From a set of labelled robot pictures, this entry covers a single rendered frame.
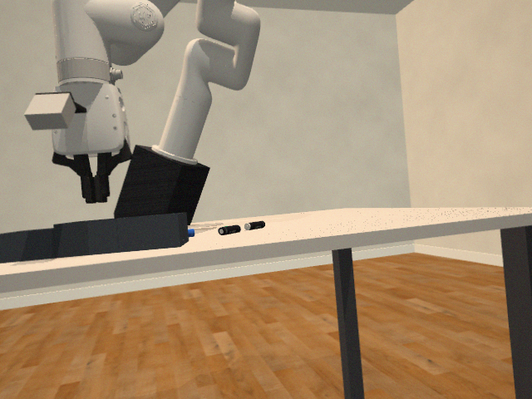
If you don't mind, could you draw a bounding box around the black aa battery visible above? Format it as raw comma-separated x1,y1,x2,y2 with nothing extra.
244,221,265,230
219,224,241,235

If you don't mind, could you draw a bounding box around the dark grey rack of three bins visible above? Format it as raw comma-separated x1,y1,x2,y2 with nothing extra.
0,212,189,264

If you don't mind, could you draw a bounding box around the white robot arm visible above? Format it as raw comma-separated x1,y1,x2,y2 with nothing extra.
24,0,261,165

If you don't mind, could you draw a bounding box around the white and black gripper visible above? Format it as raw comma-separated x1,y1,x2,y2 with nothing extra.
51,78,133,204

